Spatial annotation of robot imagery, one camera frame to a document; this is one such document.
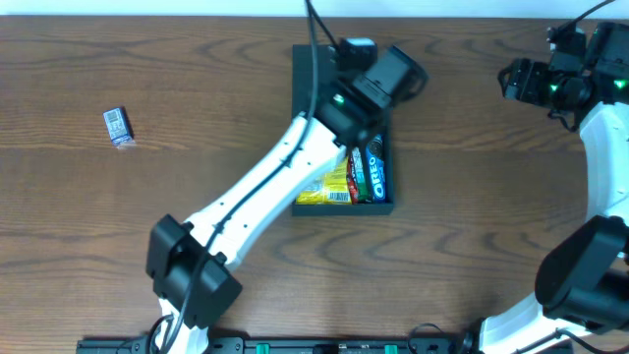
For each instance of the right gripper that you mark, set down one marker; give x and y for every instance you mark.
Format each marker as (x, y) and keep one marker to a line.
(508, 80)

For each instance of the blue Oreo cookie pack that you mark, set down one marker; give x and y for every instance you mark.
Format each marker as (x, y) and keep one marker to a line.
(374, 155)

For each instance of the small green candy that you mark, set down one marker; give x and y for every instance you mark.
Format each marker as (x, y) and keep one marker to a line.
(364, 194)

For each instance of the dark green lidded box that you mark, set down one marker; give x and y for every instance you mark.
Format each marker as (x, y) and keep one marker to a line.
(301, 91)

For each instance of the yellow snack bag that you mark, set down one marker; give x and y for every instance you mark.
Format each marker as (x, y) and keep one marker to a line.
(330, 189)

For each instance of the small blue white packet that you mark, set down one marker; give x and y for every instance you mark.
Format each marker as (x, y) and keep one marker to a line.
(118, 126)

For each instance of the red candy bag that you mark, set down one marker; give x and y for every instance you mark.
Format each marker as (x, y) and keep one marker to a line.
(352, 187)

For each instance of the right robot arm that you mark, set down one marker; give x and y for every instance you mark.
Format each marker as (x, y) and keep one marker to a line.
(577, 290)

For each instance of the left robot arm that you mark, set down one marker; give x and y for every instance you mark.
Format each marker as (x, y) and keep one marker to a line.
(190, 263)

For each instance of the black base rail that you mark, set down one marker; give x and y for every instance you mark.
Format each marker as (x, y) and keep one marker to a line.
(239, 345)

